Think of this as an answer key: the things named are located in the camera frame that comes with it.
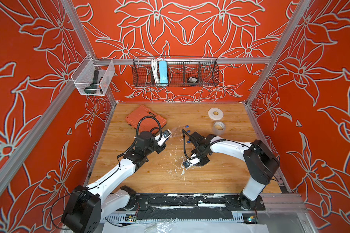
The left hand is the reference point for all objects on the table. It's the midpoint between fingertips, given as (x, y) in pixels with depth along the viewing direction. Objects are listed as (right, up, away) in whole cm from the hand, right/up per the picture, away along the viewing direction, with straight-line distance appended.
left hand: (165, 134), depth 81 cm
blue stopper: (+15, +3, +22) cm, 27 cm away
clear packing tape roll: (+38, +2, +22) cm, 44 cm away
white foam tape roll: (+38, +13, +30) cm, 50 cm away
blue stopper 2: (+16, 0, +21) cm, 26 cm away
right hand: (+17, -16, +6) cm, 24 cm away
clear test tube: (+11, +1, +22) cm, 25 cm away
